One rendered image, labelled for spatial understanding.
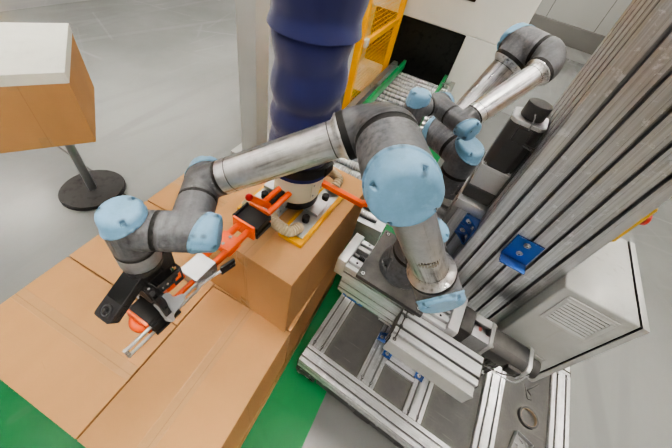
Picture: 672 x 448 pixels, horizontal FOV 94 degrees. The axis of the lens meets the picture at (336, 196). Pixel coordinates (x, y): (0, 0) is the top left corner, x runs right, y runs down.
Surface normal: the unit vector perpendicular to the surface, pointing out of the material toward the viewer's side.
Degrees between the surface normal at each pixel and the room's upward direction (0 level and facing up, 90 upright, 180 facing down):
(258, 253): 0
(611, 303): 0
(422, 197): 83
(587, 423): 0
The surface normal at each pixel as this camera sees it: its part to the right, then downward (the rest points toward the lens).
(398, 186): 0.04, 0.65
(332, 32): 0.34, 0.39
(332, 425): 0.18, -0.68
